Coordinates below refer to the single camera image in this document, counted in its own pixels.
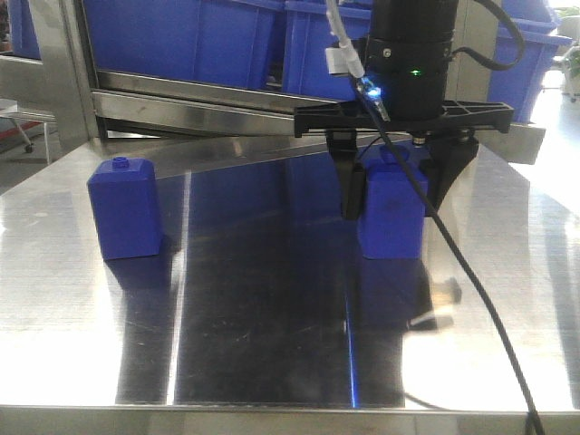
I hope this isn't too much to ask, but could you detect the white cable with connector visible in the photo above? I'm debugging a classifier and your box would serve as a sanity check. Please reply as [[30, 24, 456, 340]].
[[324, 0, 366, 79]]

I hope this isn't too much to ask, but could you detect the middle blue storage bin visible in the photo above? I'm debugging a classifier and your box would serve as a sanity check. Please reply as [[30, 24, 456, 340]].
[[282, 1, 354, 101]]

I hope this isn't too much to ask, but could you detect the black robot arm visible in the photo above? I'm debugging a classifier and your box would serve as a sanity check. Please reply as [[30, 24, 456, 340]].
[[294, 1, 525, 220]]

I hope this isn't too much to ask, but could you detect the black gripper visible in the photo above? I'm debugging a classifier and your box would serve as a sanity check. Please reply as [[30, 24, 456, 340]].
[[294, 101, 514, 220]]

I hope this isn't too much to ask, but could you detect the blue storage bin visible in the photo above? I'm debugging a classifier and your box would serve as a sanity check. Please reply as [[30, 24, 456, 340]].
[[282, 1, 354, 101], [488, 0, 572, 123], [83, 1, 284, 90]]

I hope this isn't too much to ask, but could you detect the right blue storage bin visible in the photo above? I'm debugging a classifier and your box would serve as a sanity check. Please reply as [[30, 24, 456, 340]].
[[488, 0, 572, 123]]

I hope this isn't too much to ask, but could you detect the stainless steel shelf frame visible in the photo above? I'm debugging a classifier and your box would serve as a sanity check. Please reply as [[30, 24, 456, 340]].
[[27, 0, 546, 167]]

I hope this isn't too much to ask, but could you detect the far left blue bin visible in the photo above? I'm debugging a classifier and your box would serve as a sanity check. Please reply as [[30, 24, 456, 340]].
[[7, 0, 41, 60]]

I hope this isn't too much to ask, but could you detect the left blue storage bin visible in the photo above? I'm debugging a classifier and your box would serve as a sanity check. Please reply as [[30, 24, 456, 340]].
[[83, 1, 284, 90]]

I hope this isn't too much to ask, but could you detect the blue block part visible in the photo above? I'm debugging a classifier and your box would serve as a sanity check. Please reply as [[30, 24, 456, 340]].
[[87, 157, 162, 260], [357, 145, 425, 259]]

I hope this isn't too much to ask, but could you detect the black cable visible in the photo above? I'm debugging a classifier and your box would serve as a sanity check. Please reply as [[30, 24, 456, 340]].
[[348, 0, 545, 435]]

